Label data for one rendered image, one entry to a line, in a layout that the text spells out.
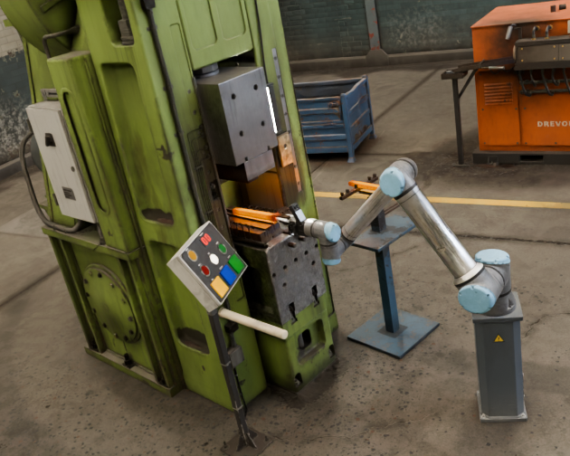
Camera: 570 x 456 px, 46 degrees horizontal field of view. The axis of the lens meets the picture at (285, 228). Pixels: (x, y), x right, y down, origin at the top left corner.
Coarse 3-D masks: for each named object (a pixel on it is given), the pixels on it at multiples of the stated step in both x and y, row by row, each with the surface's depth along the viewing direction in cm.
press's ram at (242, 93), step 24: (240, 72) 318; (216, 96) 308; (240, 96) 315; (264, 96) 326; (216, 120) 315; (240, 120) 317; (264, 120) 329; (216, 144) 323; (240, 144) 319; (264, 144) 331
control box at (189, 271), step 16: (208, 224) 307; (192, 240) 293; (224, 240) 310; (176, 256) 281; (208, 256) 295; (224, 256) 304; (176, 272) 285; (192, 272) 282; (240, 272) 307; (192, 288) 286; (208, 288) 285; (208, 304) 288
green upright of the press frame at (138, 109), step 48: (96, 0) 297; (96, 48) 312; (144, 48) 289; (144, 96) 302; (192, 96) 312; (144, 144) 328; (144, 192) 345; (192, 192) 321; (144, 240) 356; (240, 288) 355; (192, 336) 377; (240, 336) 360; (192, 384) 389; (240, 384) 366
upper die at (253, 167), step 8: (264, 152) 332; (248, 160) 325; (256, 160) 329; (264, 160) 333; (272, 160) 337; (224, 168) 335; (232, 168) 331; (240, 168) 327; (248, 168) 326; (256, 168) 330; (264, 168) 334; (224, 176) 338; (232, 176) 334; (240, 176) 330; (248, 176) 327
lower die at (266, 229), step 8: (232, 208) 374; (232, 216) 364; (240, 216) 360; (232, 224) 356; (240, 224) 354; (248, 224) 350; (256, 224) 348; (264, 224) 346; (272, 224) 345; (240, 232) 349; (248, 232) 344; (256, 232) 342; (264, 232) 341; (272, 232) 346; (280, 232) 350; (256, 240) 343; (264, 240) 342
